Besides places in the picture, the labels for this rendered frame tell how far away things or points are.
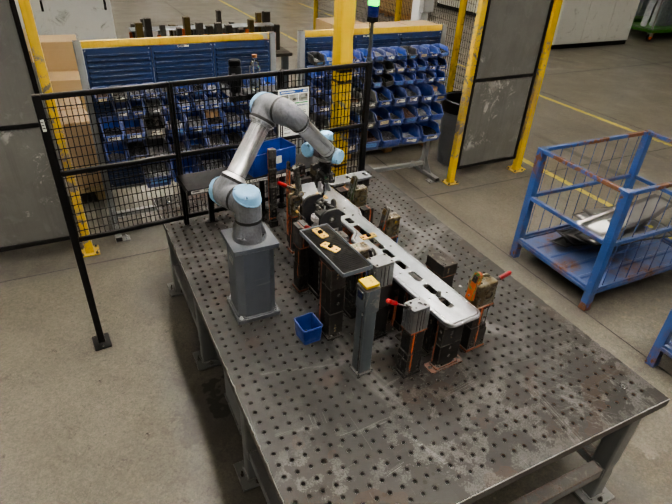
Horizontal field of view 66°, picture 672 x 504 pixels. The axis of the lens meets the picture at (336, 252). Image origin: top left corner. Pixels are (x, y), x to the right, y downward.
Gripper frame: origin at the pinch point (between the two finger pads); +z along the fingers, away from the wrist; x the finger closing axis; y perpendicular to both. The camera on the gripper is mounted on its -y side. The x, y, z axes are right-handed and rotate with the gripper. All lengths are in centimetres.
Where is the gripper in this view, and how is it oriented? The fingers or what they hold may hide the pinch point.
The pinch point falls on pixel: (321, 192)
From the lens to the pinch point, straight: 289.0
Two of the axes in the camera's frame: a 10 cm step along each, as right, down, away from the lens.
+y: 5.1, 4.9, -7.1
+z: -0.5, 8.4, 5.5
